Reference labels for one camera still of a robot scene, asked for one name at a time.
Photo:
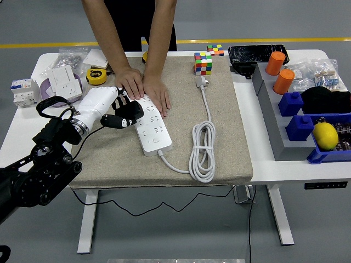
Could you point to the person's right forearm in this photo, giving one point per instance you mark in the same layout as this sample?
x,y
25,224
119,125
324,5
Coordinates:
x,y
107,35

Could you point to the black cloth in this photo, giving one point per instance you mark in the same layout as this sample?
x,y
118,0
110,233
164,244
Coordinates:
x,y
321,100

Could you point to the white table leg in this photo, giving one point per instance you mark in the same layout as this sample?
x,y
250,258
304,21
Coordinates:
x,y
87,219
281,219

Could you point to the yellow lemon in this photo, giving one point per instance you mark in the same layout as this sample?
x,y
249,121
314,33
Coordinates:
x,y
325,136

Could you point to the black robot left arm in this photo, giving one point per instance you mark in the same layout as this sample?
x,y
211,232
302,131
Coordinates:
x,y
33,175

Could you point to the blue plastic bin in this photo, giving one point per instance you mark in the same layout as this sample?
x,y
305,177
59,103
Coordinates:
x,y
323,157

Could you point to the small colourful puzzle cube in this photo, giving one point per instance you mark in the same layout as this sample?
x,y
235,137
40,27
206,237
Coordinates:
x,y
215,50

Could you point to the black table control panel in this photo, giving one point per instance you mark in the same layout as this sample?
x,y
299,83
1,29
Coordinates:
x,y
326,185

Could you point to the white circuit breaker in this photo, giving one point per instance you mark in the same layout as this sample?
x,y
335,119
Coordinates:
x,y
24,91

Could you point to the dark circuit boards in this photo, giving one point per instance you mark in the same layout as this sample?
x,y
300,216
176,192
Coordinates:
x,y
344,131

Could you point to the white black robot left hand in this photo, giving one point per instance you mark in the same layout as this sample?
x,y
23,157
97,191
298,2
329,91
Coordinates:
x,y
96,102

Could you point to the clear bag of small parts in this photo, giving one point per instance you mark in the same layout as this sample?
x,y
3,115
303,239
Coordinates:
x,y
299,74

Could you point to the black charger block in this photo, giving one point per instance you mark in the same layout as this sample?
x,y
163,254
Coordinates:
x,y
242,69

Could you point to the yellow black tape measure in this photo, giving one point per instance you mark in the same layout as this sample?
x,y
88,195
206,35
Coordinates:
x,y
144,57

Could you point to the grey stepped block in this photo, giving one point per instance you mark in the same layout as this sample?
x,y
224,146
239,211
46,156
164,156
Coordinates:
x,y
277,131

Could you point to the clear bag of resistors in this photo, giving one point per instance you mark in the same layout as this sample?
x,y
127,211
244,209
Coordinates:
x,y
329,75

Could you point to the large colourful puzzle cube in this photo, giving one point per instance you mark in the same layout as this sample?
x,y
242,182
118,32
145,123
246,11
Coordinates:
x,y
203,64

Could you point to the silver box under table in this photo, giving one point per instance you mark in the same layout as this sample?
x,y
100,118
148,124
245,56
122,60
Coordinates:
x,y
242,195

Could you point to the clear bag of screws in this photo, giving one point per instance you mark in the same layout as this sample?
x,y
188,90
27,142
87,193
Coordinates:
x,y
68,59

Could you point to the purple bowl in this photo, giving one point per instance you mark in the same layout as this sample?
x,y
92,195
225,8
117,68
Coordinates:
x,y
45,89

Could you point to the person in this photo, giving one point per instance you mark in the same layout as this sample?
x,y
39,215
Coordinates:
x,y
137,22

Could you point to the white power strip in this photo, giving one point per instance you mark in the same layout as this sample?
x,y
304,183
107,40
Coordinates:
x,y
153,137

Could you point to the white wall switch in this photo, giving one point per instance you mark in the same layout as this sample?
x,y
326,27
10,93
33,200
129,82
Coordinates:
x,y
96,57

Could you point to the black plastic tray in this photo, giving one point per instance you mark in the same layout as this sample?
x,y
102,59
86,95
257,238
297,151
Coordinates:
x,y
255,53

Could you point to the blue plastic block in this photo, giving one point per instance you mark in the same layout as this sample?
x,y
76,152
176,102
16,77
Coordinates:
x,y
299,128
290,104

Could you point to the white wall socket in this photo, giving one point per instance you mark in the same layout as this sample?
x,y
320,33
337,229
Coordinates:
x,y
68,90

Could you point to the round yellow tape measure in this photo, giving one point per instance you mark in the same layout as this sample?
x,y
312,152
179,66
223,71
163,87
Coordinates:
x,y
96,77

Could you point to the grey-brown fabric mat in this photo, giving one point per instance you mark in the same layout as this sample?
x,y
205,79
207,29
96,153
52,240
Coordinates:
x,y
123,170

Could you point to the person's left hand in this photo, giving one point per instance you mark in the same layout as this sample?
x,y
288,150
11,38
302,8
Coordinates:
x,y
157,91

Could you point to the orange cylinder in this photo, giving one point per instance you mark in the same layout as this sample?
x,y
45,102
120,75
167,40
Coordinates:
x,y
283,82
275,64

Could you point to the black power adapter plug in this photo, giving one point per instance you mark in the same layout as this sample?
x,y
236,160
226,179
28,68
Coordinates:
x,y
130,111

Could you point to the person's right hand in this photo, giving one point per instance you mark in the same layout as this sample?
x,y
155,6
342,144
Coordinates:
x,y
130,82

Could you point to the white switch panel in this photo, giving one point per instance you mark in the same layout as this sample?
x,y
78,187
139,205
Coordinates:
x,y
63,75

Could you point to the person's left forearm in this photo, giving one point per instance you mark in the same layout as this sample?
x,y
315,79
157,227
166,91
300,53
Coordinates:
x,y
161,35

